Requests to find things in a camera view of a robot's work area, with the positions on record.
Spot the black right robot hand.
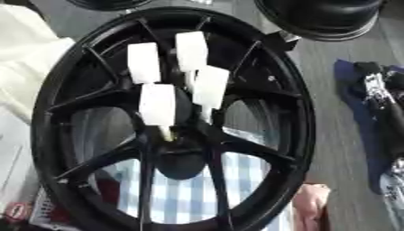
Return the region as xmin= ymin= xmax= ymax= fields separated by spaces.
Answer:
xmin=352 ymin=60 xmax=404 ymax=160

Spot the black round tire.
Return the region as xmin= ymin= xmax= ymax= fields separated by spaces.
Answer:
xmin=252 ymin=0 xmax=390 ymax=42

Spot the black round wheel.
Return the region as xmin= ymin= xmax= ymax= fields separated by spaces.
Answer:
xmin=64 ymin=0 xmax=155 ymax=12

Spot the dark blue cloth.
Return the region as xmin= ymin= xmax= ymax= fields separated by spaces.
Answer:
xmin=333 ymin=59 xmax=404 ymax=195

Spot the white plastic bag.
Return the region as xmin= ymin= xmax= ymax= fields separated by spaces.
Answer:
xmin=0 ymin=4 xmax=79 ymax=208

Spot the black spoked wheel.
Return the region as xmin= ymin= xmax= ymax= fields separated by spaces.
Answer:
xmin=28 ymin=6 xmax=317 ymax=231

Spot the red and white printed packet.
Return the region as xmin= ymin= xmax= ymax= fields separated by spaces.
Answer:
xmin=0 ymin=186 xmax=81 ymax=231

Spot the small black and silver block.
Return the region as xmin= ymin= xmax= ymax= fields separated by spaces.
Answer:
xmin=260 ymin=30 xmax=303 ymax=52

